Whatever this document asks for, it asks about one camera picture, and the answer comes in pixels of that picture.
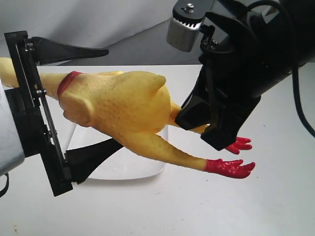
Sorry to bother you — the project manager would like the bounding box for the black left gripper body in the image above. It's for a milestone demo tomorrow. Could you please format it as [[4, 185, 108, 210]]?
[[4, 31, 73, 196]]

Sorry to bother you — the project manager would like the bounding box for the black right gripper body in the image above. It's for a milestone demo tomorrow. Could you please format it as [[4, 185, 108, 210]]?
[[200, 0, 293, 121]]

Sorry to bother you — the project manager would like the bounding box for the yellow rubber chicken toy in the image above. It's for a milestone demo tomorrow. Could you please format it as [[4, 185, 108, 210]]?
[[0, 57, 255, 179]]

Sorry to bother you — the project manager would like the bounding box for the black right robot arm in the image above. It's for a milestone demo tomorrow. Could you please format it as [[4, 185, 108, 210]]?
[[167, 0, 315, 150]]

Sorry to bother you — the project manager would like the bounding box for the white square plate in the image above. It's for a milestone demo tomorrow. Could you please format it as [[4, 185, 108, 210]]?
[[68, 125, 166, 180]]

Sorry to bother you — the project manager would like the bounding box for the grey fabric backdrop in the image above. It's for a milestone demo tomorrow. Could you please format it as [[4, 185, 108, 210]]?
[[0, 0, 201, 65]]

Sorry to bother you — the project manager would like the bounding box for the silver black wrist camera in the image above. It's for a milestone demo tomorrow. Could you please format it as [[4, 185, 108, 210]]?
[[166, 0, 214, 53]]

